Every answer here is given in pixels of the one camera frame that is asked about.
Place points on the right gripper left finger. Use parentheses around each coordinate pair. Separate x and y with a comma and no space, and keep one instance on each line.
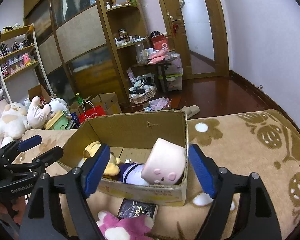
(58,207)

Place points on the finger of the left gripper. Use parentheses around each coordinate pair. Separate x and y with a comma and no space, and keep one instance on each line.
(14,148)
(39,163)

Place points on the yellow bear plush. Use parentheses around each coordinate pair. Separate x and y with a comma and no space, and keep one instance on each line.
(105,162)

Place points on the black face tissue pack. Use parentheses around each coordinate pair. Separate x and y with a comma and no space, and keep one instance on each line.
(131,208)

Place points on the pink bear plush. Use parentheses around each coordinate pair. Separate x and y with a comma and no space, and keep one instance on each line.
(127,228)

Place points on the pink white marshmallow plush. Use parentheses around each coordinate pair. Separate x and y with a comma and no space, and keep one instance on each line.
(165,164)

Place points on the large white beige plush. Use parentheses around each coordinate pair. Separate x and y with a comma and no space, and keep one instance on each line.
(13,123)

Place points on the green yellow toy container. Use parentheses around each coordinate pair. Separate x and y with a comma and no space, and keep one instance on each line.
(59,121)

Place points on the white pink limbed plush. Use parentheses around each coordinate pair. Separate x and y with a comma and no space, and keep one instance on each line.
(39,114)

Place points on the brown cardboard box on floor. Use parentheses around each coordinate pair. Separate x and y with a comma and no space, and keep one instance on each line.
(40,92)

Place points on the green bottle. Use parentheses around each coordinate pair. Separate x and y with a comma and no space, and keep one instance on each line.
(79,99)

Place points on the red paper shopping bag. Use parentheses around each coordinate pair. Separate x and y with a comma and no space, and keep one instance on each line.
(90,113)

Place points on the beige flower pattern blanket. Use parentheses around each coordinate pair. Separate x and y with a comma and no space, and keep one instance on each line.
(243,181)

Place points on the white toy display shelf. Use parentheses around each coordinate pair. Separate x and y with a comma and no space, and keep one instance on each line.
(21,66)

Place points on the open cardboard box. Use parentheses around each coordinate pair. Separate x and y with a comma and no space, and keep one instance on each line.
(132,136)

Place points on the lace trimmed basket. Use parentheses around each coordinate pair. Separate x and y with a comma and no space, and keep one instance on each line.
(143,88)

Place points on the beige slipper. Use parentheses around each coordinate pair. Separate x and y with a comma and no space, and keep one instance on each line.
(191,111)

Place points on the wooden wardrobe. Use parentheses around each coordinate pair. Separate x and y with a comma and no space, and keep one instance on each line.
(75,48)

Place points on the wooden corner shelf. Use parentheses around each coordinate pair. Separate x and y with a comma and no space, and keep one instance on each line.
(127,31)

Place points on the pink packets on table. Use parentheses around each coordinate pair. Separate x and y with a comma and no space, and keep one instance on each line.
(157,56)

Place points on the clear plastic storage bin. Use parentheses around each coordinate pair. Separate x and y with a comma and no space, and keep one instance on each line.
(174,82)

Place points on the red box on table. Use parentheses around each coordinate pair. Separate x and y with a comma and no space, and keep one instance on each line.
(160,42)

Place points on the wooden door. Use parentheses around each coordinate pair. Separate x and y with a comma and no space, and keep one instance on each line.
(196,31)

